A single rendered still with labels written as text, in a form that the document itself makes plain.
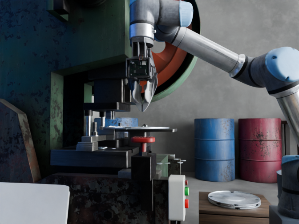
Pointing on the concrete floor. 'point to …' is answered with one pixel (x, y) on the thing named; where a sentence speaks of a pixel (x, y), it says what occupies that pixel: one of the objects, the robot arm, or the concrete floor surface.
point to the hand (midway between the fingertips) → (143, 107)
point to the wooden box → (264, 209)
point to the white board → (33, 203)
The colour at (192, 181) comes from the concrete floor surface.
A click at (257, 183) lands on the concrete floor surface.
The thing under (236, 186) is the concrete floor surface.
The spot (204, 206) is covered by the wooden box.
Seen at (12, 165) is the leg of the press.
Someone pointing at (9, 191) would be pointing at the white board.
